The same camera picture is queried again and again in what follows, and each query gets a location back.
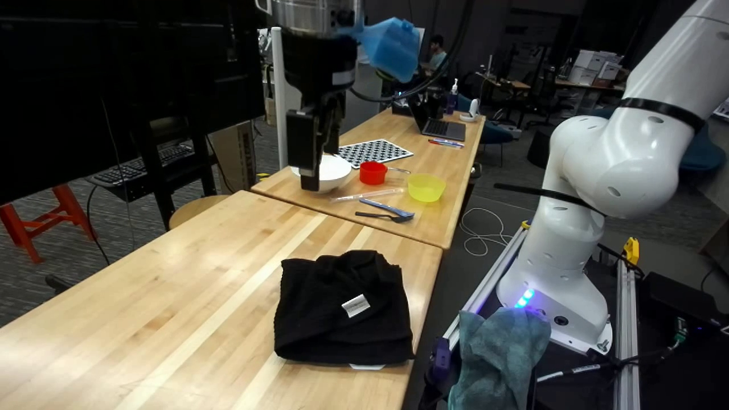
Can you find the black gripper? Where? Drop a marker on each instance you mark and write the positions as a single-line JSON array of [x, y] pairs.
[[318, 65]]

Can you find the black towel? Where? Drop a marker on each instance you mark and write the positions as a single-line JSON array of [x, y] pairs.
[[318, 319]]

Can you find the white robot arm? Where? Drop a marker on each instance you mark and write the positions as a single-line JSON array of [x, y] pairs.
[[607, 166]]

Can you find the white bowl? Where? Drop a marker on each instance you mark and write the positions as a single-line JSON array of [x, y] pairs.
[[334, 171]]

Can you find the black white checkered board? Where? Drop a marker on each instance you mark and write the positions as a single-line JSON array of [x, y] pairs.
[[378, 150]]

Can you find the red plastic cup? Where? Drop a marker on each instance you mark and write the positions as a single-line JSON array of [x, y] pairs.
[[371, 173]]

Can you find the thin white stick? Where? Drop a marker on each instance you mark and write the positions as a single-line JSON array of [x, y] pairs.
[[365, 197]]

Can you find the brown cardboard panel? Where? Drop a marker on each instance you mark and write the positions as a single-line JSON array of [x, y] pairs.
[[234, 156]]

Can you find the blue grey utensil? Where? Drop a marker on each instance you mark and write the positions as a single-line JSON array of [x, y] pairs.
[[388, 208]]

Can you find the dark metal spoon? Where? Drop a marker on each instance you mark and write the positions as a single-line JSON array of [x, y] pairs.
[[378, 219]]

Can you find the yellow plastic bowl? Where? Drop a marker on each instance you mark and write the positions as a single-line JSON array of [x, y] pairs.
[[424, 189]]

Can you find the dark laptop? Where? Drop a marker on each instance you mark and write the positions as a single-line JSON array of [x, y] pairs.
[[444, 129]]

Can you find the red and blue markers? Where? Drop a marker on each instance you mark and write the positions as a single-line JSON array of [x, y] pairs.
[[446, 141]]

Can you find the round wooden stool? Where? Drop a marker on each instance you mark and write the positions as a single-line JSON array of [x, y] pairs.
[[194, 208]]

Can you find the seated background person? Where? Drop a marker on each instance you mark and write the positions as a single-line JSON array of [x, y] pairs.
[[436, 54]]

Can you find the small white bottle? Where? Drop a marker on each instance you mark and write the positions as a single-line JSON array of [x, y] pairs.
[[473, 105]]

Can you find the black chair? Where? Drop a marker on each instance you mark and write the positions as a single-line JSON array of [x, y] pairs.
[[156, 173]]

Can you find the purple clamp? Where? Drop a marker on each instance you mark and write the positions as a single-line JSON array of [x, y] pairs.
[[439, 355]]

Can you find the teal cloth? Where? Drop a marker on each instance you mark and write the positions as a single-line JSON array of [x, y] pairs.
[[492, 355]]

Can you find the white background boxes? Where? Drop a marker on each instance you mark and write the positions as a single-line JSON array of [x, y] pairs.
[[594, 65]]

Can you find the yellow clamp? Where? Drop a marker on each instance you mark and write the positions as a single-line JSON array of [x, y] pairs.
[[628, 248]]

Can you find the blue seat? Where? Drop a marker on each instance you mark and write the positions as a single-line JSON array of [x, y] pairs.
[[707, 159]]

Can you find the black power box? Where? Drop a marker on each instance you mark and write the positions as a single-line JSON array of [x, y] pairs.
[[678, 296]]

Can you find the blue wrist camera housing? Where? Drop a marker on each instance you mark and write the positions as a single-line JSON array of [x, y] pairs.
[[390, 46]]

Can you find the aluminium extrusion rail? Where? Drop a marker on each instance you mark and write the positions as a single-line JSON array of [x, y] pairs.
[[489, 281], [626, 333]]

